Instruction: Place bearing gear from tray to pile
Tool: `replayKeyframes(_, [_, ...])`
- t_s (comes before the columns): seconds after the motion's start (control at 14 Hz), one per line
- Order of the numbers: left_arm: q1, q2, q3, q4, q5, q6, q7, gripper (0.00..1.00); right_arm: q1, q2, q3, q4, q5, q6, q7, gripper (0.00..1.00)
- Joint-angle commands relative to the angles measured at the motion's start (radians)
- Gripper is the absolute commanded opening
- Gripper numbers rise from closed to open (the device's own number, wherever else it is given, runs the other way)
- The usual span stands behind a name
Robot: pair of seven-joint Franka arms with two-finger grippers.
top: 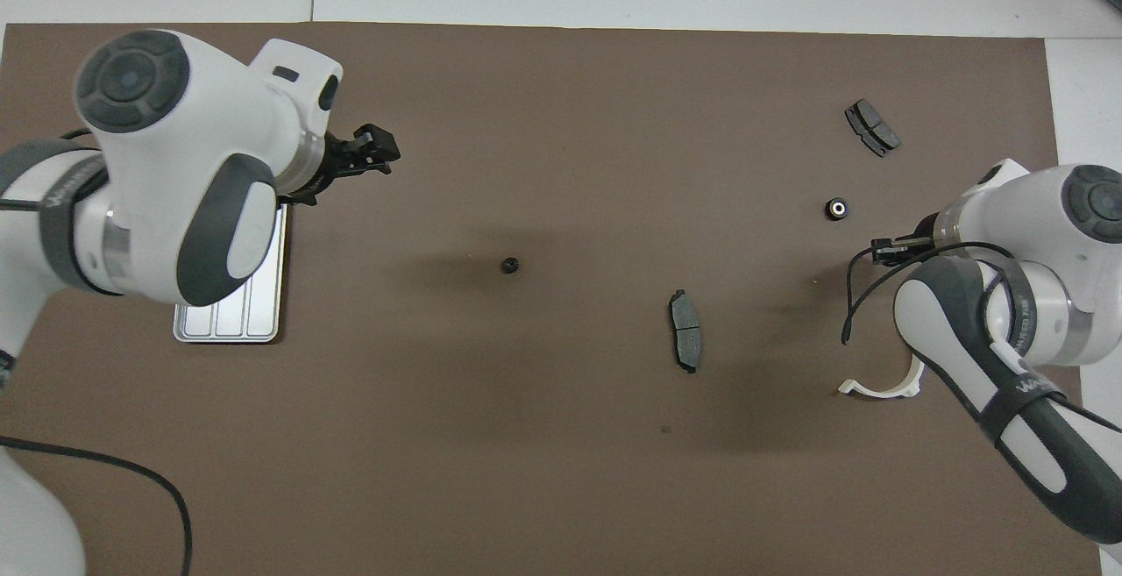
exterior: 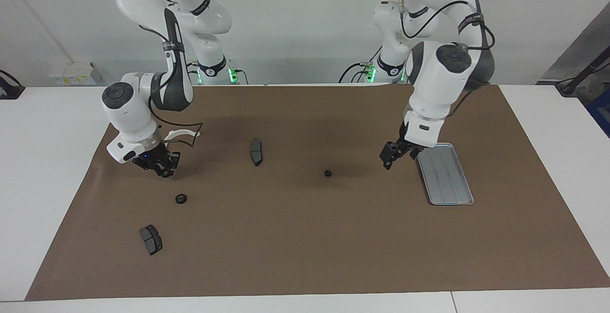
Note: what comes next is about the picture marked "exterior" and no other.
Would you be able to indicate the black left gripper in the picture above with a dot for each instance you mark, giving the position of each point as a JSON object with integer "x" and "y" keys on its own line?
{"x": 405, "y": 147}

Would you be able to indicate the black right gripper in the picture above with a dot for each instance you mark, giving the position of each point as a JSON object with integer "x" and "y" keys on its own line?
{"x": 152, "y": 158}

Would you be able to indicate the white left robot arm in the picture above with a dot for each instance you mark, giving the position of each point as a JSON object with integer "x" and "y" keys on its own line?
{"x": 438, "y": 75}

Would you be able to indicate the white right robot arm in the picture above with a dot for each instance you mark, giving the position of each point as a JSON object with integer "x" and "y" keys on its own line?
{"x": 128, "y": 108}

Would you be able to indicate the silver metal tray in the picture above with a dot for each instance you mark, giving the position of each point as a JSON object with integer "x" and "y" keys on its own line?
{"x": 445, "y": 177}

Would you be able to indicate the short grey brake pad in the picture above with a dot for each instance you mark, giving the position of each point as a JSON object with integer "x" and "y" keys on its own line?
{"x": 150, "y": 239}

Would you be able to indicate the long grey brake pad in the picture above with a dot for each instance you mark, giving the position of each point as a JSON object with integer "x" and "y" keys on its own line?
{"x": 256, "y": 152}

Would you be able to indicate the brown table mat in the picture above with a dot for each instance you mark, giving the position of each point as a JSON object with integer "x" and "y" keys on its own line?
{"x": 305, "y": 237}

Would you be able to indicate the white socket box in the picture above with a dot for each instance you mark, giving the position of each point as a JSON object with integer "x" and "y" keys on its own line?
{"x": 71, "y": 77}

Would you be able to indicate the black clamp base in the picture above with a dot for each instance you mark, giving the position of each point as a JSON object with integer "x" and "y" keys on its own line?
{"x": 9, "y": 91}

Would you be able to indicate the blue box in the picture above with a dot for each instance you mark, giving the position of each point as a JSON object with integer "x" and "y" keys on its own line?
{"x": 601, "y": 113}

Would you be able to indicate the white curved plastic bracket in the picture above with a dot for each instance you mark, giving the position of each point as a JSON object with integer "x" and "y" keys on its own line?
{"x": 183, "y": 133}

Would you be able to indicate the black camera stand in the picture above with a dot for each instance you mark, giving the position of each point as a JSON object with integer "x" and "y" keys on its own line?
{"x": 584, "y": 74}

